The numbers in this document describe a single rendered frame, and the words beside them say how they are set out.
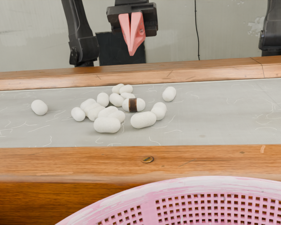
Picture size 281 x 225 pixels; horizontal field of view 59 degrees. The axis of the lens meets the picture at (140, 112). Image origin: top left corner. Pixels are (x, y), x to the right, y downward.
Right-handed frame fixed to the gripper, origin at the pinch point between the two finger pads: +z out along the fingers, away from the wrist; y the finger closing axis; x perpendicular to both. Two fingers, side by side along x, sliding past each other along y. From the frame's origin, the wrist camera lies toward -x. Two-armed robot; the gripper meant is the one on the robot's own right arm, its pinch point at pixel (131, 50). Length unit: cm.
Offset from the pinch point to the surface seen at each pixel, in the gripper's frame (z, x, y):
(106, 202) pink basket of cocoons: 30.9, -19.7, 3.2
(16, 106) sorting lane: 11.1, 0.7, -21.5
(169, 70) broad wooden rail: 0.0, 7.1, 7.1
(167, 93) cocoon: 11.2, -1.4, 6.9
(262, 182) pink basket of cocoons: 29.3, -18.3, 13.6
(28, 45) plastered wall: -129, 125, -126
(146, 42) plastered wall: -133, 136, -15
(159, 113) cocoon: 17.4, -6.2, 5.9
